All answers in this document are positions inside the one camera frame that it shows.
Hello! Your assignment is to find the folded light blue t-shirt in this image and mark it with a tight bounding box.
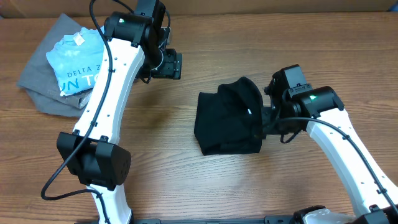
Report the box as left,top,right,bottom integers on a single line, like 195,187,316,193
46,27,104,96

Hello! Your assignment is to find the folded grey t-shirt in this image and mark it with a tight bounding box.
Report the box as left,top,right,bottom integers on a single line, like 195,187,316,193
17,14,89,117

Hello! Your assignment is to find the striped grey folded garment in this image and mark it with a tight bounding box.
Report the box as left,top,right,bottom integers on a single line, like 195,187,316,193
78,90,92,109

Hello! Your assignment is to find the black t-shirt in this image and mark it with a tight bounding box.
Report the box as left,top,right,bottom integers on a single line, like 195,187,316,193
194,77,263,156

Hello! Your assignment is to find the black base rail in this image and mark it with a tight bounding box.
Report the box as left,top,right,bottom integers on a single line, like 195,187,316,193
130,215,300,224

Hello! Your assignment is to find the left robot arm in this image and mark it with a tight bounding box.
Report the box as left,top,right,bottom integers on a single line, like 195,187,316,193
57,10,182,223

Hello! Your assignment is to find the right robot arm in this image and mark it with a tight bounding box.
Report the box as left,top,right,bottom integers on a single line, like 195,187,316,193
263,78,397,223

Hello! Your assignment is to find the brown cardboard backboard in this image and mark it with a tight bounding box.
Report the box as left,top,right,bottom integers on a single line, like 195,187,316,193
1,0,396,18

